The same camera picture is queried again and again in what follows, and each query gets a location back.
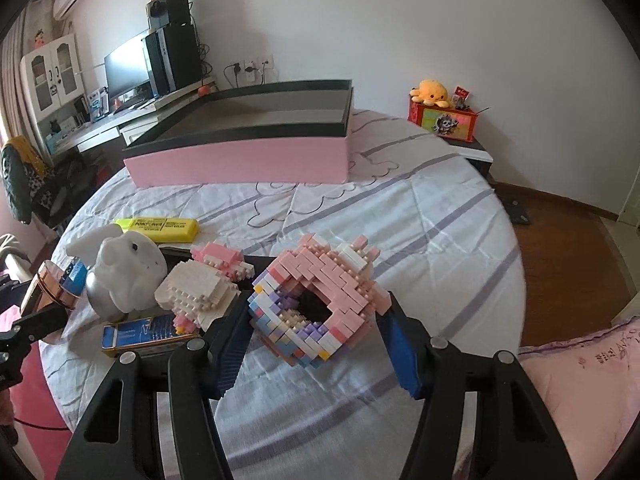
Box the red and green printed box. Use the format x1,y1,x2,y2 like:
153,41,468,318
407,97,482,143

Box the computer monitor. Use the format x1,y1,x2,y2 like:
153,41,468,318
103,30,153,103

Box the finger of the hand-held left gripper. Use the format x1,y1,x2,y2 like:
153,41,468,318
0,306,68,347

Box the chair with clothes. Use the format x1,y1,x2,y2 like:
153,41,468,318
0,135,68,228

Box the pink pillow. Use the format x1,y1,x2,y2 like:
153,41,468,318
517,317,640,480

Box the yellow highlighter-shaped case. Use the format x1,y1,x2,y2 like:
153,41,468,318
114,216,199,245

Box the blue tin case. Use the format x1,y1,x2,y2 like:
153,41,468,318
102,315,201,358

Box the white brick model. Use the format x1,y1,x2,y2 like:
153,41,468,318
154,260,242,335

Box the pink cloth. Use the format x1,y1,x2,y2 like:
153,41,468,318
0,345,76,431

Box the pink and green box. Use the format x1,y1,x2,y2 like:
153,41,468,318
122,79,355,188

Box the black computer tower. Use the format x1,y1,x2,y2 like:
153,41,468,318
142,24,198,97

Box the white desk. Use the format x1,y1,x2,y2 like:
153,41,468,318
45,77,221,157

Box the white glass-door cabinet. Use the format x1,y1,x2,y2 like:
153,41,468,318
20,34,86,121

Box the small pink brick model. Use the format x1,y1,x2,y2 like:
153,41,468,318
191,241,245,278

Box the orange octopus plush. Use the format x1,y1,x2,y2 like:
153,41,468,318
411,79,453,107

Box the blue and white product box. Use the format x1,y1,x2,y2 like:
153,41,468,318
89,87,110,122

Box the black box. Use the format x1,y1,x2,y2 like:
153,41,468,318
146,0,192,31

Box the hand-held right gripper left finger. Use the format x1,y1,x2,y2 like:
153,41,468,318
52,292,253,480

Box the dark nightstand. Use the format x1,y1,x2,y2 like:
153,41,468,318
445,135,496,181

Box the wall outlets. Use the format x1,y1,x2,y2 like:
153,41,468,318
224,57,275,84

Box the beige curtain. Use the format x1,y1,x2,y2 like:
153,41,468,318
0,5,56,146

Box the white plush rabbit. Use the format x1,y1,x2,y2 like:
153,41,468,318
66,224,168,318

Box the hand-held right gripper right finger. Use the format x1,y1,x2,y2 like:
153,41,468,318
379,291,588,480

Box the small blue packet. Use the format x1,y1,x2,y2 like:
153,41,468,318
62,260,90,295

